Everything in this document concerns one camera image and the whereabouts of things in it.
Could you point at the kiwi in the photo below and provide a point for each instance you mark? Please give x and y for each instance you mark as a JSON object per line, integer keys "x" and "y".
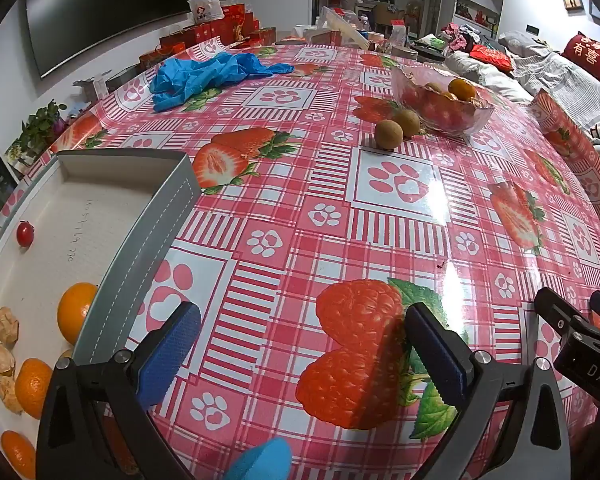
{"x": 407, "y": 122}
{"x": 387, "y": 135}
{"x": 432, "y": 86}

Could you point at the person's left hand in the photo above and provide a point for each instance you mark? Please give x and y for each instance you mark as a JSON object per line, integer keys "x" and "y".
{"x": 260, "y": 460}

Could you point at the clear glass bowl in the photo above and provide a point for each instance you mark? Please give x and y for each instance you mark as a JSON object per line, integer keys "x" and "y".
{"x": 440, "y": 110}

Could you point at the pile of blue disposable gloves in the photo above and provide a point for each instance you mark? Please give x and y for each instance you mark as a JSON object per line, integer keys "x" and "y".
{"x": 205, "y": 72}

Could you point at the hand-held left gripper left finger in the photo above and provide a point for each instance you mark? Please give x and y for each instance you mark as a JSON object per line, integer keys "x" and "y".
{"x": 172, "y": 345}

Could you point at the red embroidered pillow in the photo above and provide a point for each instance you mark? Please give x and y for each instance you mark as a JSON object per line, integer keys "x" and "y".
{"x": 592, "y": 57}

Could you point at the orange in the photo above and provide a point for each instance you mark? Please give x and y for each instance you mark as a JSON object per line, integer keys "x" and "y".
{"x": 75, "y": 310}
{"x": 17, "y": 455}
{"x": 462, "y": 87}
{"x": 32, "y": 387}

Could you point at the white printed bag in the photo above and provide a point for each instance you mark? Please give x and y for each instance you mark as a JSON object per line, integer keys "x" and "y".
{"x": 205, "y": 7}

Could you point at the walnut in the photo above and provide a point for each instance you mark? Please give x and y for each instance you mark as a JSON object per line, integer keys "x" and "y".
{"x": 5, "y": 325}
{"x": 1, "y": 359}
{"x": 10, "y": 395}

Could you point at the stack of red gift boxes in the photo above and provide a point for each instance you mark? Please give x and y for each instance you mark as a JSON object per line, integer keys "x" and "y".
{"x": 215, "y": 30}

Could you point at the grey striped blanket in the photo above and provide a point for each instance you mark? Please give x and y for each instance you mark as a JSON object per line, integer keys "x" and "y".
{"x": 555, "y": 75}

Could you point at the white open cardboard box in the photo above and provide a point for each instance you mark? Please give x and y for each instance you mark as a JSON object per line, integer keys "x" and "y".
{"x": 92, "y": 87}

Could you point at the grey tray with white inside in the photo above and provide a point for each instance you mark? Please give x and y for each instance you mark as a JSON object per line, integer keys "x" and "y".
{"x": 90, "y": 220}

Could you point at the red cloth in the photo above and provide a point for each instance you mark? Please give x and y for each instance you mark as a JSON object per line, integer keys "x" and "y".
{"x": 490, "y": 55}

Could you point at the red cherry tomato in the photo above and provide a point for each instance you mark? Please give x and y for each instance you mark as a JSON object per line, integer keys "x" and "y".
{"x": 25, "y": 234}

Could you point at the clear plastic container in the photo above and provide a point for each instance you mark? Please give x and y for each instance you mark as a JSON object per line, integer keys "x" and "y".
{"x": 340, "y": 22}

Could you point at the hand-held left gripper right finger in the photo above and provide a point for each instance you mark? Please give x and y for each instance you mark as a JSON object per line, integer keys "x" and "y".
{"x": 437, "y": 355}

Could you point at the green vegetables on counter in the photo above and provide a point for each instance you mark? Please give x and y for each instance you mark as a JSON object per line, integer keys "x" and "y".
{"x": 42, "y": 125}

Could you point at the pink checked strawberry tablecloth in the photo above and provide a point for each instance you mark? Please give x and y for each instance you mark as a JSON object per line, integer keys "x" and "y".
{"x": 300, "y": 220}

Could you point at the black television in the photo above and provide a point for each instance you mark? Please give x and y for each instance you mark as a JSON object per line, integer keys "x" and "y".
{"x": 105, "y": 5}

